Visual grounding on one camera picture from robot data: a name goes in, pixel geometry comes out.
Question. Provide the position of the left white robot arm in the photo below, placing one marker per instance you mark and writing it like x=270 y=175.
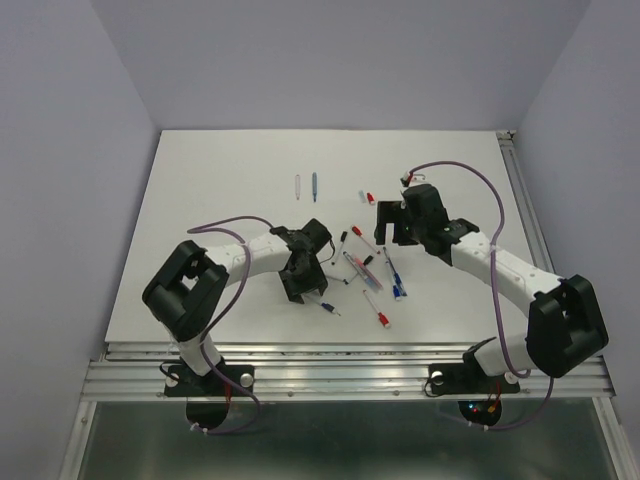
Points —
x=183 y=295

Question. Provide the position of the light blue pen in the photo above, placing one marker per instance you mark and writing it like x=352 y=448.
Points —
x=314 y=180

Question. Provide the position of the black cap marker low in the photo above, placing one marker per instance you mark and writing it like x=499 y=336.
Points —
x=342 y=280

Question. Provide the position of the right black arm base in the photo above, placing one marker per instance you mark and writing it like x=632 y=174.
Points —
x=480 y=395

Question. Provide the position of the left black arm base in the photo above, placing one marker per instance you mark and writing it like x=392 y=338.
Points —
x=214 y=406

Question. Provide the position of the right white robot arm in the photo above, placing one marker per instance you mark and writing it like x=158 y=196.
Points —
x=564 y=321

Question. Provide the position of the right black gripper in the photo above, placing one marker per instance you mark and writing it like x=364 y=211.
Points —
x=391 y=211

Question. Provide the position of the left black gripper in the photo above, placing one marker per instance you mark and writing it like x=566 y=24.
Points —
x=316 y=280

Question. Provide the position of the red transparent pen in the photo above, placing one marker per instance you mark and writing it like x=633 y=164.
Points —
x=377 y=286

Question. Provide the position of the blue cap marker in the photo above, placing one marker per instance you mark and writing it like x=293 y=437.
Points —
x=331 y=309

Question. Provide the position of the aluminium rail frame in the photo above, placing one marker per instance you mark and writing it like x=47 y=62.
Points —
x=341 y=411

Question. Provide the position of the blue pen far right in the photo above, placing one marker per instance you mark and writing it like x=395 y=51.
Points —
x=399 y=284

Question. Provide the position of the black cap marker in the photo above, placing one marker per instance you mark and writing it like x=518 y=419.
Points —
x=339 y=248
x=361 y=269

